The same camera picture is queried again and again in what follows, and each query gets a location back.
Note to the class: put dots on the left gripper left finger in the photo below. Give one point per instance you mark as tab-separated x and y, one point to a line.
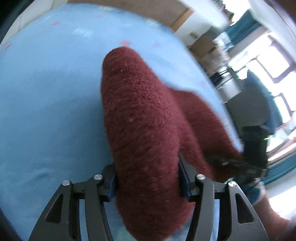
60	218

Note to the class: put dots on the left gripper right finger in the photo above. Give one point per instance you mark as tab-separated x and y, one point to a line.
221	210

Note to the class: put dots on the dark red knit sweater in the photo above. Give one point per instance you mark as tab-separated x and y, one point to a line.
148	125

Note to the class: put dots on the blue gloved right hand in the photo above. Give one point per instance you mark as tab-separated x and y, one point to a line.
254	190

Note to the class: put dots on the dark chair with blue cushion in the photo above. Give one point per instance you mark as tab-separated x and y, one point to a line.
254	106

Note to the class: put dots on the blue dinosaur bed sheet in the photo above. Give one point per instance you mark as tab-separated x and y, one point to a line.
51	109

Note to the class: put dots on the wooden drawer nightstand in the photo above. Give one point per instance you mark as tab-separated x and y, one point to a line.
209	55

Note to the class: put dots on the teal right curtain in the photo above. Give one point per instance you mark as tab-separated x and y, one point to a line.
242	28

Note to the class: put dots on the wooden headboard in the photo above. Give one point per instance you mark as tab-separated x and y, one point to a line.
171	13

